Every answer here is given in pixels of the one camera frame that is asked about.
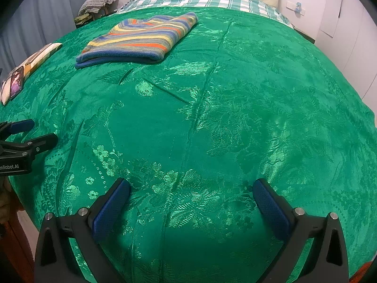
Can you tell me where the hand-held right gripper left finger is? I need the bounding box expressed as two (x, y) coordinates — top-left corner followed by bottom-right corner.
(34, 178), (131, 283)

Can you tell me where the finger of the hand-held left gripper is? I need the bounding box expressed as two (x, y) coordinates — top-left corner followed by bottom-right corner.
(0, 133), (59, 157)
(0, 119), (35, 141)

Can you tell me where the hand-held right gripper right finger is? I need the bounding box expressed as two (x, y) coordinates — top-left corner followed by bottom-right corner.
(252, 178), (350, 283)

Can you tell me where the striped knit sweater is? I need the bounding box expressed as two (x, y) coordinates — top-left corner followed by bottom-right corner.
(75, 12), (199, 70)

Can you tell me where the smartphone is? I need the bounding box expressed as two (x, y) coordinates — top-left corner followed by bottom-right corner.
(10, 66), (25, 99)

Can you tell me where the yellow patterned pillow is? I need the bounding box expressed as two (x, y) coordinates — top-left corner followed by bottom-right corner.
(0, 42), (63, 106)

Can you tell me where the green floral bedspread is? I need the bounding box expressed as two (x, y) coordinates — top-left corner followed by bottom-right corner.
(0, 6), (377, 283)

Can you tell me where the blue-grey curtain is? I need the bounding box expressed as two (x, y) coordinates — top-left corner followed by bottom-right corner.
(0, 0), (102, 75)

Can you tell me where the grey checked cloth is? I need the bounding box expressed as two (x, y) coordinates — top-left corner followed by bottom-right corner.
(78, 0), (120, 17)

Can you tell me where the dark nightstand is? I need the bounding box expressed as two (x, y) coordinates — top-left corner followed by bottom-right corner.
(293, 28), (316, 45)

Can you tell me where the white wardrobe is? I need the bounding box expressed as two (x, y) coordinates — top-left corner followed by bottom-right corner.
(315, 0), (377, 107)

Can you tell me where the brown wooden bed frame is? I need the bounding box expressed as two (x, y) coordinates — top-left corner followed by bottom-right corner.
(0, 206), (36, 283)

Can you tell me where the white wall socket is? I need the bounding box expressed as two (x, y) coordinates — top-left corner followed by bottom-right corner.
(286, 1), (306, 15)

